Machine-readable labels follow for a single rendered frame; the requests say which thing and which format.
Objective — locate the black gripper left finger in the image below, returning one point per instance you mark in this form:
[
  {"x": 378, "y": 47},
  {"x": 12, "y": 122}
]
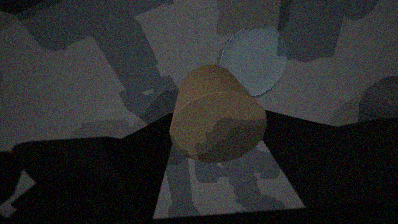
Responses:
[{"x": 135, "y": 164}]

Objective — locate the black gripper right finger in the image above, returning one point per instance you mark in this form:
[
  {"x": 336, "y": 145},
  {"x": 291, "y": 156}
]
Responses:
[{"x": 321, "y": 161}]

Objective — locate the tan cylinder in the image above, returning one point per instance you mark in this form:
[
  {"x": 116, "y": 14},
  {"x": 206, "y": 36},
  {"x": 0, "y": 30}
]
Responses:
[{"x": 215, "y": 118}]

